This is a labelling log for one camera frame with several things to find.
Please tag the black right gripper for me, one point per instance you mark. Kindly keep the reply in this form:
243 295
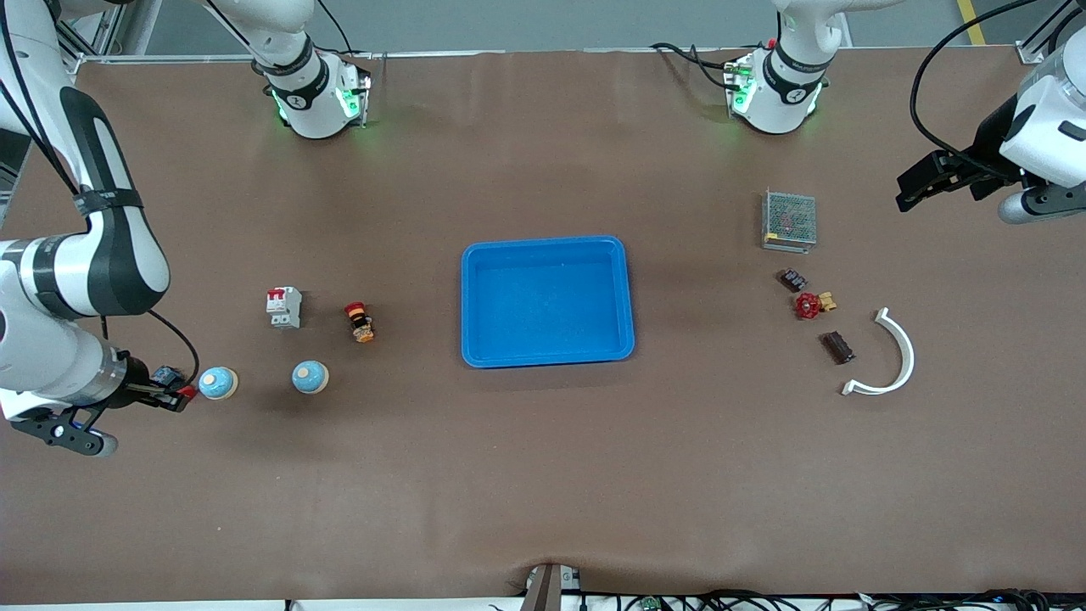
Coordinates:
134 378

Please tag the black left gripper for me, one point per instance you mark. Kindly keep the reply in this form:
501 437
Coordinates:
989 144

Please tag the light blue dome bell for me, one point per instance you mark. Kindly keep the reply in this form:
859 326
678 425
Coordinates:
216 387
308 380

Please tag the black connector block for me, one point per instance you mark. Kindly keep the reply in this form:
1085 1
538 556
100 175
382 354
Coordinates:
793 280

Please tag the long dark brown capacitor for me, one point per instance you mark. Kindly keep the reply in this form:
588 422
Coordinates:
837 348

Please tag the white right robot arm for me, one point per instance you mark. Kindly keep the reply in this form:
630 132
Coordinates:
51 356

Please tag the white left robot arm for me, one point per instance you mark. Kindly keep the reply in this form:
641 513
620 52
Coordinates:
780 93

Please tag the red mushroom emergency stop button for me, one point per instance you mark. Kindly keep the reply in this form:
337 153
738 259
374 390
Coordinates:
166 373

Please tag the metal mesh power supply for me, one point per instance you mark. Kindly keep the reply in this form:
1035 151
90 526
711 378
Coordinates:
789 219

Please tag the brown table cover sheet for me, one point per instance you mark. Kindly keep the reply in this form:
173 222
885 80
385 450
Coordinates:
543 467

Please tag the blue plastic tray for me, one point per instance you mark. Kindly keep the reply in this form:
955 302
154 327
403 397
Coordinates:
547 305

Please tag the aluminium frame profile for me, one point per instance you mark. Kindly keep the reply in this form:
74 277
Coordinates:
1031 53
93 34

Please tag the white circuit breaker red switch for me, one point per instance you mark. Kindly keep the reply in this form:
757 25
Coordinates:
284 307

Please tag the white curved plastic bracket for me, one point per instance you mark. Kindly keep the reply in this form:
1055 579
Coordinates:
906 356

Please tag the red orange push-button switch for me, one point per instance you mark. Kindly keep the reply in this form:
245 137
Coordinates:
360 322

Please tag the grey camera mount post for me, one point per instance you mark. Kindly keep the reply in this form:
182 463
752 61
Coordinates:
550 590

